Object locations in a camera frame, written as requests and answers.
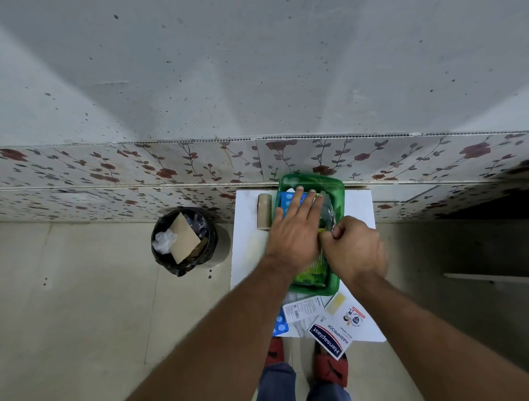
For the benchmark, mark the person's left hand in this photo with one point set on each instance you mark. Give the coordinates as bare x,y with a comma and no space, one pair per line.
293,241

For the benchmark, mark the person's right hand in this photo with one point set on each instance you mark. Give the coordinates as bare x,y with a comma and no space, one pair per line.
357,250

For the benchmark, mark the person's left little finger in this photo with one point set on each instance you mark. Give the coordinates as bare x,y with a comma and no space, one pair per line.
279,215

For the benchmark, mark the person's right thumb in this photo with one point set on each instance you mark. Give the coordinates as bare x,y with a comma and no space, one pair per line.
337,231

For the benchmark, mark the person's left middle finger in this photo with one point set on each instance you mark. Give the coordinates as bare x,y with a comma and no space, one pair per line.
309,204

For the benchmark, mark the clear plastic bag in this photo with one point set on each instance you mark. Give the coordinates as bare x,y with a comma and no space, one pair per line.
330,212

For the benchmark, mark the person's left forearm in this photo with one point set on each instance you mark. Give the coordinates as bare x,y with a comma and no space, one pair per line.
223,334

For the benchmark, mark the person's right forearm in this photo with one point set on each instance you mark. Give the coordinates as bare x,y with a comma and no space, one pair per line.
434,343

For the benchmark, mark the beige bandage roll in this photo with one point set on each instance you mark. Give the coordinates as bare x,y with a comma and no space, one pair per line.
264,210

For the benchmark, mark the blue pill blister pack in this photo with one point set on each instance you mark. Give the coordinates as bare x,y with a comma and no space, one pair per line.
287,200

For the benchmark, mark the green plastic tray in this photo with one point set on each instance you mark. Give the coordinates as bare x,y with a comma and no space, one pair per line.
337,190

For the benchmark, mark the green packet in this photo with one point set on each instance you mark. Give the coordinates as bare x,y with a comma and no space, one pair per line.
312,272

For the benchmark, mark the black trash bin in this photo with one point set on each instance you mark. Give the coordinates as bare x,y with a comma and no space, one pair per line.
206,248

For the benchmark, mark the white printed medicine box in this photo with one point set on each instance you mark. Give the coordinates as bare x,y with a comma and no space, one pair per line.
303,309

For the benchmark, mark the white packet with yellow patch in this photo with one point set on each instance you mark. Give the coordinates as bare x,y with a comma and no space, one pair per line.
349,316

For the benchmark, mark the brown cardboard piece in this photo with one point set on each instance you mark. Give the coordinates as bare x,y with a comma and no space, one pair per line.
185,239

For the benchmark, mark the white and blue plaster box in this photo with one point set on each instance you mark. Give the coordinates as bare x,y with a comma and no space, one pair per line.
330,336

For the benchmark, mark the blue round-pill blister strip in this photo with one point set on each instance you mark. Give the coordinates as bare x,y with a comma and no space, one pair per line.
281,324

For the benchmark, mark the crumpled white plastic wrapper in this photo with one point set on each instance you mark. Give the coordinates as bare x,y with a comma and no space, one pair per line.
163,241

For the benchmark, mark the red slipper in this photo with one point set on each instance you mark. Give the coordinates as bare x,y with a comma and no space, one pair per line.
330,365
275,351

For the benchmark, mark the white plank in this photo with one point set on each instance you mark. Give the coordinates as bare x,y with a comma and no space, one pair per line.
487,277

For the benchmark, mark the blue jeans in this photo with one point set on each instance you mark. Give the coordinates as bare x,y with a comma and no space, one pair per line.
277,384

